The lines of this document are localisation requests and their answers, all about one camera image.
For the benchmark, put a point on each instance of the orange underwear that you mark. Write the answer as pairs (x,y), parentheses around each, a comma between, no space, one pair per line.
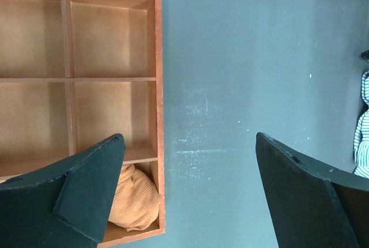
(136,202)

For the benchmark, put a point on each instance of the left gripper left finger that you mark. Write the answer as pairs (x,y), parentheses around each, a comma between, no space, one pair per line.
(65,204)

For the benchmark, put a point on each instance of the orange compartment tray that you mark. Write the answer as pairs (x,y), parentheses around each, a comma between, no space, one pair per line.
(75,72)

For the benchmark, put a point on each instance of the grey striped underwear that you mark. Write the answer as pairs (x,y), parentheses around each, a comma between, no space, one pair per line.
(360,143)

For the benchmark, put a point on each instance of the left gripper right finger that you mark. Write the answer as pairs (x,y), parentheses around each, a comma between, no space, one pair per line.
(311,203)

